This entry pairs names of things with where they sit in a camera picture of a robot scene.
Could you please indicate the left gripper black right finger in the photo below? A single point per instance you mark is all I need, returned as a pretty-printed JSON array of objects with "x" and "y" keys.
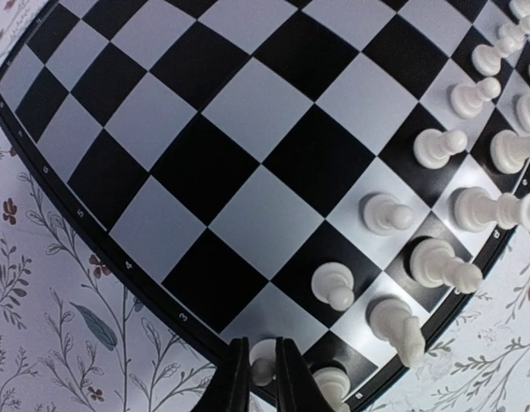
[{"x": 296, "y": 389}]

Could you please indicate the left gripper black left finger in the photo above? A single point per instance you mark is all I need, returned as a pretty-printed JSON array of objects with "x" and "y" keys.
[{"x": 229, "y": 388}]

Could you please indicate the white rook chess piece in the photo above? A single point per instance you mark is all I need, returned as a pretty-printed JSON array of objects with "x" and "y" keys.
[{"x": 334, "y": 385}]

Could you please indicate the white piece showing black base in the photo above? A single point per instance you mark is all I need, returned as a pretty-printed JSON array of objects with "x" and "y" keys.
[{"x": 262, "y": 357}]

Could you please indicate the white bishop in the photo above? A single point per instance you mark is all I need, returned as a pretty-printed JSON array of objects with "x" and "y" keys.
[{"x": 332, "y": 283}]

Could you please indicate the white king chess piece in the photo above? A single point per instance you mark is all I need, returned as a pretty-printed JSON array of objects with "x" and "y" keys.
[{"x": 433, "y": 263}]

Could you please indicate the white bishop chess piece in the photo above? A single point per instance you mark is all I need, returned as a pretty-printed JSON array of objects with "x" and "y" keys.
[
  {"x": 475, "y": 210},
  {"x": 509, "y": 151}
]

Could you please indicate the floral patterned table mat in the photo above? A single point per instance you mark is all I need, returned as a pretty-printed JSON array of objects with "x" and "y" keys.
[{"x": 485, "y": 367}]

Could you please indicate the black and white chessboard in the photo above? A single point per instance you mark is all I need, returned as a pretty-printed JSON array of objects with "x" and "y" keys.
[{"x": 214, "y": 154}]

